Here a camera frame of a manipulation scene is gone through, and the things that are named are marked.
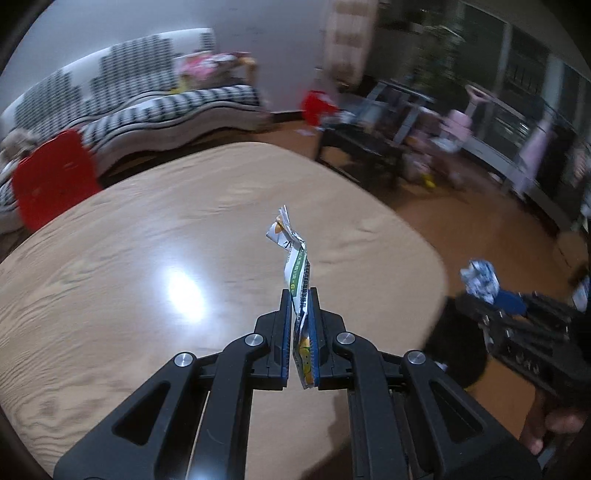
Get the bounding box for pink hanging garment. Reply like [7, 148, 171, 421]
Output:
[515, 117, 552, 195]

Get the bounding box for red plastic chair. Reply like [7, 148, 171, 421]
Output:
[12, 129, 102, 230]

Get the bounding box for red plastic bag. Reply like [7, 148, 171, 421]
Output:
[301, 90, 340, 126]

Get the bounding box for white and green wrapper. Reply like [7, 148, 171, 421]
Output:
[264, 204, 319, 391]

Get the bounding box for blue and white pack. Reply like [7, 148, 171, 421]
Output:
[570, 277, 591, 310]

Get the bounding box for blue foil wrapper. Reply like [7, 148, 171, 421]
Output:
[459, 259, 502, 305]

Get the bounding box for sofa with black-white cover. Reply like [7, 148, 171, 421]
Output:
[0, 28, 266, 234]

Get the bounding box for metal clothes rack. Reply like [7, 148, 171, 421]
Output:
[503, 106, 591, 217]

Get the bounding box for pink cartoon cushion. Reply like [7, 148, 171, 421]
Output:
[178, 51, 252, 88]

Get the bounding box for pink plush toys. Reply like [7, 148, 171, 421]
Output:
[402, 129, 462, 188]

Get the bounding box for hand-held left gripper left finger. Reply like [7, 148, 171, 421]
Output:
[53, 287, 296, 480]

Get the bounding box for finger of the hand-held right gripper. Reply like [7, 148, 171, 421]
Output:
[494, 290, 578, 325]
[456, 296, 514, 334]

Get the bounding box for brown cardboard box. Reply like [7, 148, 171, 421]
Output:
[554, 228, 587, 268]

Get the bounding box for metal chair frame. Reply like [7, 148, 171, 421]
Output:
[365, 80, 439, 139]

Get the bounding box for black round trash bin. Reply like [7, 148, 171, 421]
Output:
[422, 298, 490, 393]

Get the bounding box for beige plaid curtain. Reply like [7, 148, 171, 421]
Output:
[322, 0, 372, 88]

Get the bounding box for black stool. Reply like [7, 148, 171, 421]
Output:
[316, 122, 402, 190]

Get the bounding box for brown plush toy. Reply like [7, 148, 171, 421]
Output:
[0, 128, 40, 167]

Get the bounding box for person's right hand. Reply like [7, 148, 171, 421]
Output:
[522, 392, 591, 456]

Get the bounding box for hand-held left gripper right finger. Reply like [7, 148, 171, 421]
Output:
[305, 286, 541, 480]

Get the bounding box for green potted plant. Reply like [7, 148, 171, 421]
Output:
[416, 0, 467, 84]

